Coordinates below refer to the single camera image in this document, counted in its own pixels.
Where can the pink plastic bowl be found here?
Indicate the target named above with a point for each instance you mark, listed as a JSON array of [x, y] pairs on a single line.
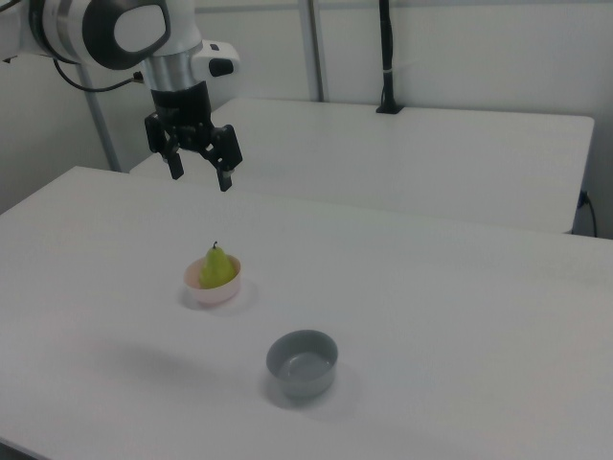
[[213, 297]]

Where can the grey plastic bowl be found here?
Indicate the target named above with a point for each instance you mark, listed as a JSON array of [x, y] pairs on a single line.
[[301, 383]]

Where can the grey metal frame post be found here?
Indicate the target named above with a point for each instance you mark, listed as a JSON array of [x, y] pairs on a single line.
[[314, 48], [100, 120]]

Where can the green pear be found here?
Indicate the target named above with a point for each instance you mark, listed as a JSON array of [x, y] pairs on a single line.
[[215, 270]]

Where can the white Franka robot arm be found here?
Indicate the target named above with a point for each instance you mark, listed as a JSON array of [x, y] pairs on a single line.
[[96, 29]]

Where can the white side table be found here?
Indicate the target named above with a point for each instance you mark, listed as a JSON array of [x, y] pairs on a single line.
[[407, 163]]

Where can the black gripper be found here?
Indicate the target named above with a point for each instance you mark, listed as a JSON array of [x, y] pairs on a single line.
[[182, 108]]

